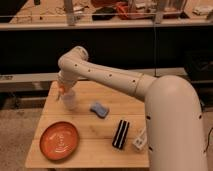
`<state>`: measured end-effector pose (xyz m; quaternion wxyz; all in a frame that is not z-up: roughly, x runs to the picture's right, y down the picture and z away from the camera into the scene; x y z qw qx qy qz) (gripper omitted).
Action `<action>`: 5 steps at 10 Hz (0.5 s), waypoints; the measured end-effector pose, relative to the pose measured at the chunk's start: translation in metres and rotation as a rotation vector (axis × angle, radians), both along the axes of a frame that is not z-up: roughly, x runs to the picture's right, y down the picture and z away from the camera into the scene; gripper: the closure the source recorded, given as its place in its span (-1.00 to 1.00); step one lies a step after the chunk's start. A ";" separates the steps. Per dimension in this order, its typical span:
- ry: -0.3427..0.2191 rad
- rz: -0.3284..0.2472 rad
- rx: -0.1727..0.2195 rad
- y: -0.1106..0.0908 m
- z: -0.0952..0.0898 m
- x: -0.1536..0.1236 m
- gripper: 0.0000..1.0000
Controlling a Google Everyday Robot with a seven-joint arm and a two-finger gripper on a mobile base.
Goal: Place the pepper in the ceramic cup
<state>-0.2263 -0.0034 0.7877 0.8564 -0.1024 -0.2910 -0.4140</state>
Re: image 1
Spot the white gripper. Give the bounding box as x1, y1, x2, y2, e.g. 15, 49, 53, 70
57, 70, 77, 94

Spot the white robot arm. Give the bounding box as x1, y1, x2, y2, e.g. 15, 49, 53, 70
58, 46, 208, 171

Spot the blue sponge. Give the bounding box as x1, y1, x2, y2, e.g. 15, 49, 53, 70
90, 102, 109, 118

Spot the wooden table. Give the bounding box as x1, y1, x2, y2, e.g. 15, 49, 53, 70
25, 81, 149, 169

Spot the orange plate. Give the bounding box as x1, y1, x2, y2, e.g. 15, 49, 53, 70
39, 121, 79, 161

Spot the background shelf bench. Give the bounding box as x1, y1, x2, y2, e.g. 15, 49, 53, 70
0, 0, 213, 30

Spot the black striped block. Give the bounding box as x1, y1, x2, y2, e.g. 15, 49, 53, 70
112, 120, 130, 150

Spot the black object on shelf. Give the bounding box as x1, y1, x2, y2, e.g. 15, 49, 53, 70
92, 7, 116, 21

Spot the orange object on shelf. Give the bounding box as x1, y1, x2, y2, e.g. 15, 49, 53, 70
116, 2, 137, 20

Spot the white plastic object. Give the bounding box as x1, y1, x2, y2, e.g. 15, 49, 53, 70
132, 129, 147, 150

